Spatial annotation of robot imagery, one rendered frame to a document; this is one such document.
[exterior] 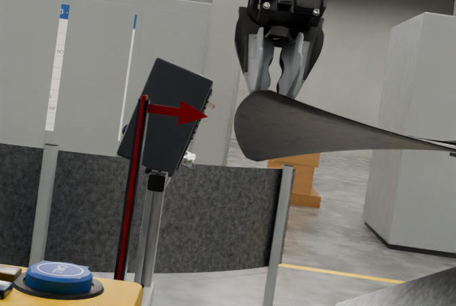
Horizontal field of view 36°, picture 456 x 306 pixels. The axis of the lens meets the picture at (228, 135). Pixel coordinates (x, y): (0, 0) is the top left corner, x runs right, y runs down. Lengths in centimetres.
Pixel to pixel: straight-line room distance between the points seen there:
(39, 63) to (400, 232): 377
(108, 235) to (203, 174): 40
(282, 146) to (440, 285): 21
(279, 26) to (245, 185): 199
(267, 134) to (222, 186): 189
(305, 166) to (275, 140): 805
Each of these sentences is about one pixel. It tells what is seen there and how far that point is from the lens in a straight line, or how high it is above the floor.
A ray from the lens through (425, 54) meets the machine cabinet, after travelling 684.
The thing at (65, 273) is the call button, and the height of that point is 108.
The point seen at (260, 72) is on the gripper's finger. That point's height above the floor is 123.
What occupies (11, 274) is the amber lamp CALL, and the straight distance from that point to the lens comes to 45.
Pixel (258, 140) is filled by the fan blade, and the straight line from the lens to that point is 74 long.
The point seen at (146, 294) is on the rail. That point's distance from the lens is 120.
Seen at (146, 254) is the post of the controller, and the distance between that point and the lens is 124.
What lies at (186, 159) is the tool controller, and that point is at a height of 108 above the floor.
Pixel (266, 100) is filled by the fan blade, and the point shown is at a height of 120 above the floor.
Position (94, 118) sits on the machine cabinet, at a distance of 679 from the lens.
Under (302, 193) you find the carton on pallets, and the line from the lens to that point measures 883.
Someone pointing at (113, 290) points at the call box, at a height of 107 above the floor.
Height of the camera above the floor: 120
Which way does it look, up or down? 3 degrees down
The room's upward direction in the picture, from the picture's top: 8 degrees clockwise
